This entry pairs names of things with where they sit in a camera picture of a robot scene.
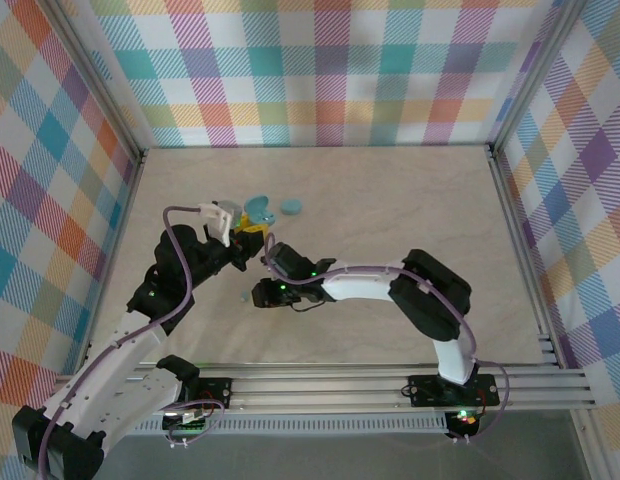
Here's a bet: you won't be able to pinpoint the thin black wire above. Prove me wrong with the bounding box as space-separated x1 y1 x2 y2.
289 292 329 314

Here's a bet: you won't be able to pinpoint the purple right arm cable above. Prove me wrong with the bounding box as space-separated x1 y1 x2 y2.
261 234 512 445

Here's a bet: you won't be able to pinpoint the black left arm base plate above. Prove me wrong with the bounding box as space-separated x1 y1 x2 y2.
188 376 235 410

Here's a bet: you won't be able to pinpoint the aluminium frame post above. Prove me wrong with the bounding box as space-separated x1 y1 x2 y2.
48 0 147 159
488 0 582 151

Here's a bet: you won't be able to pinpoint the grey slotted cable duct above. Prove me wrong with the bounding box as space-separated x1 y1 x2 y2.
133 417 452 437

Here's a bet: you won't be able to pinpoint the small controller board with lights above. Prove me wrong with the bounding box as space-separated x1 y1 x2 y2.
446 408 480 427

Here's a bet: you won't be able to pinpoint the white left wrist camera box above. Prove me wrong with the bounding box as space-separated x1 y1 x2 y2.
196 198 243 249

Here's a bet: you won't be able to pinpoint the aluminium front frame rail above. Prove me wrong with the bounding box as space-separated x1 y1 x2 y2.
53 363 597 417

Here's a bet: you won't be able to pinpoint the teal earbud charging case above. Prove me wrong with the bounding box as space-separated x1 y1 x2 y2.
244 195 279 229

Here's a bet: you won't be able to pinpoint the green controller board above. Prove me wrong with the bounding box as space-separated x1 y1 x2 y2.
161 407 212 434

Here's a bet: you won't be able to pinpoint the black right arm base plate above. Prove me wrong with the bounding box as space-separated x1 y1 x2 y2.
406 373 499 404

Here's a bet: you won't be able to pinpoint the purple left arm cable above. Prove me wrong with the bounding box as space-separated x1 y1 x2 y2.
36 203 212 479

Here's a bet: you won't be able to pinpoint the aluminium side floor rail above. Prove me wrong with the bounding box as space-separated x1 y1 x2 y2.
81 148 148 364
485 143 567 370

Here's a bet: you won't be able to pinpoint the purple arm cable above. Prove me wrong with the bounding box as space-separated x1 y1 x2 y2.
261 234 512 445
36 203 212 479

